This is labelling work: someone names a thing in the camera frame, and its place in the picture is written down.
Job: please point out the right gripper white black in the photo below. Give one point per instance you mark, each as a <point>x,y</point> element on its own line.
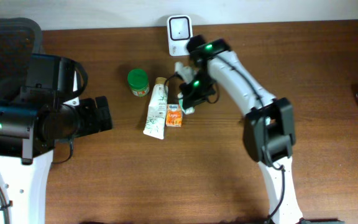
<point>189,100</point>

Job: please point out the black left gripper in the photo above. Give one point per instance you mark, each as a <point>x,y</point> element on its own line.
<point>93,119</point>

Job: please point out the teal tissue packet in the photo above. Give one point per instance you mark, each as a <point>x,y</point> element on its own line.
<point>189,110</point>

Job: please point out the white tube with tan cap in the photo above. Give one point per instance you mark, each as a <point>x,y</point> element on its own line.
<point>157,110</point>

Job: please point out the green lidded jar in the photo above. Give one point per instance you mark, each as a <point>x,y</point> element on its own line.
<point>138,82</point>

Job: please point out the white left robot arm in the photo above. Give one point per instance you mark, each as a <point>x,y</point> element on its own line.
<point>25,160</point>

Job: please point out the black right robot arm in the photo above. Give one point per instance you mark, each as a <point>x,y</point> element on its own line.
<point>269,128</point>

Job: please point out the white barcode scanner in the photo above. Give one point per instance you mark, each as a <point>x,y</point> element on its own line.
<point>179,32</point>

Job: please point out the dark grey plastic basket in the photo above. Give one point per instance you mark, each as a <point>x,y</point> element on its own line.
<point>19,39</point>

